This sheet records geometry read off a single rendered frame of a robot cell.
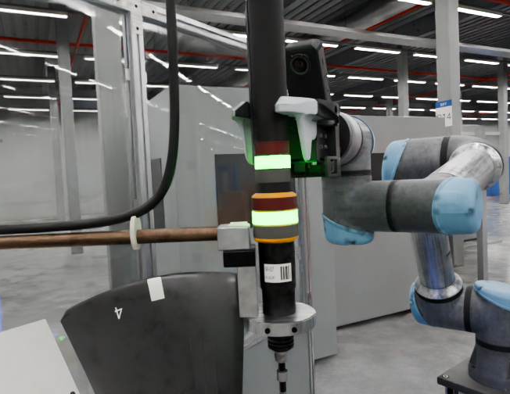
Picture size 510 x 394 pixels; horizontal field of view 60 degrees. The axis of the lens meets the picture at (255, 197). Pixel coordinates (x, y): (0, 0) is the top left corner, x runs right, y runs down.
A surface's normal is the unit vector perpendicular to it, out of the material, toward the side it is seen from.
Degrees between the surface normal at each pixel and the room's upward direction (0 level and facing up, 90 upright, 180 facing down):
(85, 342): 58
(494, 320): 90
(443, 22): 90
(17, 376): 50
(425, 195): 66
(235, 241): 90
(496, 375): 73
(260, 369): 90
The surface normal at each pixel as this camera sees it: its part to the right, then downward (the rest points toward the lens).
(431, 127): 0.45, 0.03
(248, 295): -0.02, 0.05
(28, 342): 0.58, -0.65
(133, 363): -0.02, -0.56
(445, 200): -0.54, -0.21
